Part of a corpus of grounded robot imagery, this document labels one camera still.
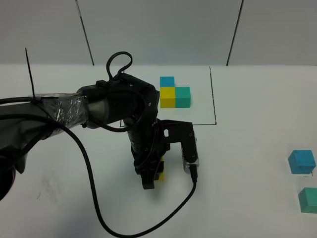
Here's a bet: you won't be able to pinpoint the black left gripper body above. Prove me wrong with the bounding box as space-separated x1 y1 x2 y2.
128 119 170 172

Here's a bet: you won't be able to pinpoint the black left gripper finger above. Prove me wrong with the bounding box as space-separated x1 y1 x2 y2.
154 160 164 179
139 167 160 189

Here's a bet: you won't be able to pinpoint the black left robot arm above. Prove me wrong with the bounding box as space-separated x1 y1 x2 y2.
0 72 163 197

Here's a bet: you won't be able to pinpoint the yellow template block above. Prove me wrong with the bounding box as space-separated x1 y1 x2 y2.
160 87 176 108

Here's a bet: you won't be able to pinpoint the green template block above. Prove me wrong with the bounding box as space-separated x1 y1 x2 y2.
175 87 191 108

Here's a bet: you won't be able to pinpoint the blue template block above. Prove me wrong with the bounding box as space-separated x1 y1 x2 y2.
159 76 175 88

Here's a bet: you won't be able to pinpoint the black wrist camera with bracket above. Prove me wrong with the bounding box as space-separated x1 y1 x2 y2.
158 120 199 174

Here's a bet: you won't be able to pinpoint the black camera cable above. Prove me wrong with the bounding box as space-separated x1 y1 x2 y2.
0 51 199 238

